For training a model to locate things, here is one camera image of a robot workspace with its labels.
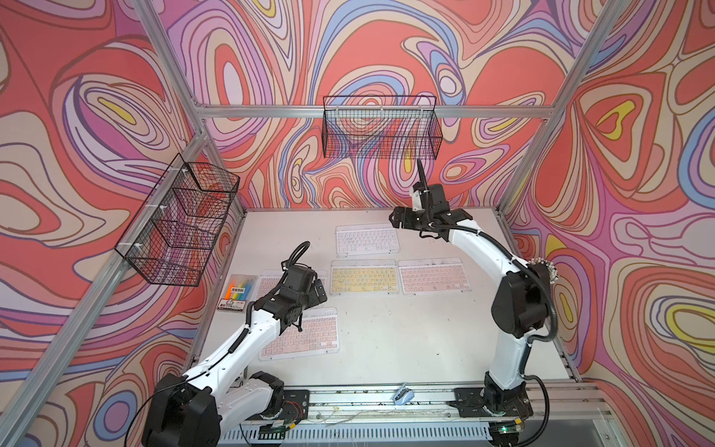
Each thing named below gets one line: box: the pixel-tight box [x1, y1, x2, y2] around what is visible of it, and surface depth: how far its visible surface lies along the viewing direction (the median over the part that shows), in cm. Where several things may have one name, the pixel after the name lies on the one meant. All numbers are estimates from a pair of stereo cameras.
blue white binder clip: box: [392, 382, 416, 407], surface depth 75 cm
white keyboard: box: [335, 223, 401, 258], surface depth 110 cm
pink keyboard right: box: [397, 257, 473, 296], surface depth 100 cm
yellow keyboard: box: [329, 258, 400, 296], surface depth 101 cm
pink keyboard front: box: [258, 307, 340, 362], surface depth 86 cm
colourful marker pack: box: [216, 273, 258, 312], surface depth 97 cm
